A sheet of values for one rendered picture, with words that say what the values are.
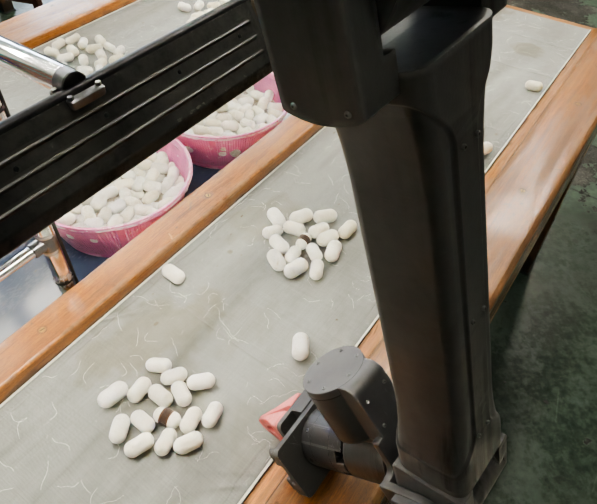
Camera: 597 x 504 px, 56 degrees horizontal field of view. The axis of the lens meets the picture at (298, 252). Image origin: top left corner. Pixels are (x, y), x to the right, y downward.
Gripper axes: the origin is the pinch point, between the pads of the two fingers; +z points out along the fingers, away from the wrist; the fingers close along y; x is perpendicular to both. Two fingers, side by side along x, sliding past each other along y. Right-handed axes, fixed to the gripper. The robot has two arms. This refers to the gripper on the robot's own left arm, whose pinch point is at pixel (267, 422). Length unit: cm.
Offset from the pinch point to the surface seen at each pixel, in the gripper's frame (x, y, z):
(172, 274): -14.8, -9.8, 18.7
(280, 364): -0.9, -7.9, 4.4
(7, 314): -20.9, 5.6, 39.6
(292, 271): -6.5, -20.0, 8.7
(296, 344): -2.1, -10.3, 2.6
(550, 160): 7, -66, -8
